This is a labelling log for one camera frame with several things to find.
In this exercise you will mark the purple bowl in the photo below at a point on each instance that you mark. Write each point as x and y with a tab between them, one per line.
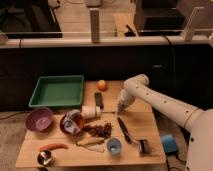
39	119

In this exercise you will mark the white post right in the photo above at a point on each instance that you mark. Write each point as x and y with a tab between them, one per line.
188	32

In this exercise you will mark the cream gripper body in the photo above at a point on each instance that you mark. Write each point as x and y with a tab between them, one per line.
124	100

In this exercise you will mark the white metal rail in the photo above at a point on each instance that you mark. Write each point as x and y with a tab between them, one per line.
105	41

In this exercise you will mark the black remote control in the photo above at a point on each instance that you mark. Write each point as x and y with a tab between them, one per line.
99	100

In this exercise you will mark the black handled tool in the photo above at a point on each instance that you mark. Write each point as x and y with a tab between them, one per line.
124	130

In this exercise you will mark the red chili pepper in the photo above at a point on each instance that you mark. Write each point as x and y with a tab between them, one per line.
53	146

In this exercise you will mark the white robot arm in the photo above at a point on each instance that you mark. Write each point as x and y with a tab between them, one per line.
198	122

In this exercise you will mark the orange fruit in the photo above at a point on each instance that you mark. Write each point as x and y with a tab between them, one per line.
102	85

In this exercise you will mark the white post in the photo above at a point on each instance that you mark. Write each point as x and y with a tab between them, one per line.
188	32
94	21

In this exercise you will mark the blue box on floor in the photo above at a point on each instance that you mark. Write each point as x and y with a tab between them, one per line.
169	144

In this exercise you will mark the blue cup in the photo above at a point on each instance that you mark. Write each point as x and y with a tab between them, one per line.
114	146

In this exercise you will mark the black box background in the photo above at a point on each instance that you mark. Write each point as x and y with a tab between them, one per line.
157	15

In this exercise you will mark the bunch of dark grapes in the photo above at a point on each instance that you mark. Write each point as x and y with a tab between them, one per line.
103	131

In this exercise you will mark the brown bowl with wrapper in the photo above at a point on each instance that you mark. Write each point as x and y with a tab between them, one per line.
72	122

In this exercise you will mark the green plastic tray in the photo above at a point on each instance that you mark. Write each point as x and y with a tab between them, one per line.
58	92

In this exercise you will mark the dish brush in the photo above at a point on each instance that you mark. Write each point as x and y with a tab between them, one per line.
143	146

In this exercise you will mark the white post left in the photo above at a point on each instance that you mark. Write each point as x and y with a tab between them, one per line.
94	21

